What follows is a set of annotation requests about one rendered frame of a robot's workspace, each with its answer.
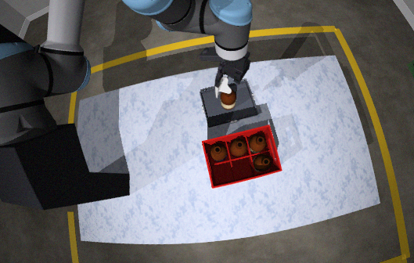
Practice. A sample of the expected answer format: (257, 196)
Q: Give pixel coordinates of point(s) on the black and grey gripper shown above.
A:
(232, 69)

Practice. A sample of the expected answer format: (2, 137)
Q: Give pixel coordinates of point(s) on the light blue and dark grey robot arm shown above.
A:
(26, 77)

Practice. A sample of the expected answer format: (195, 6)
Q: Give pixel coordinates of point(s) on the red crate with dividers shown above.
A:
(241, 167)

